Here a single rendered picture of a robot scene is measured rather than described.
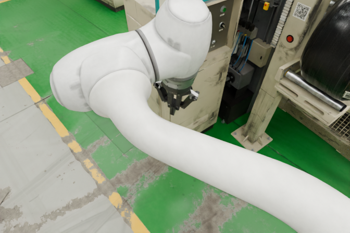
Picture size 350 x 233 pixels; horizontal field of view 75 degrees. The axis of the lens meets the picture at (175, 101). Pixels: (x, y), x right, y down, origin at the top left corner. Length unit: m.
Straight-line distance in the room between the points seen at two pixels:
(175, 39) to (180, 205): 1.60
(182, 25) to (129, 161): 1.76
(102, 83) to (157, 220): 1.57
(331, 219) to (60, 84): 0.38
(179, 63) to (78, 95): 0.17
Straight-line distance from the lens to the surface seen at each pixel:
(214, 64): 1.54
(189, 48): 0.39
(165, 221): 1.84
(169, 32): 0.38
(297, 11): 1.44
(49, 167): 2.24
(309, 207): 0.29
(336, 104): 1.42
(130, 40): 0.40
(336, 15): 1.19
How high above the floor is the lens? 1.78
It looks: 48 degrees down
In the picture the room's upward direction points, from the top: straight up
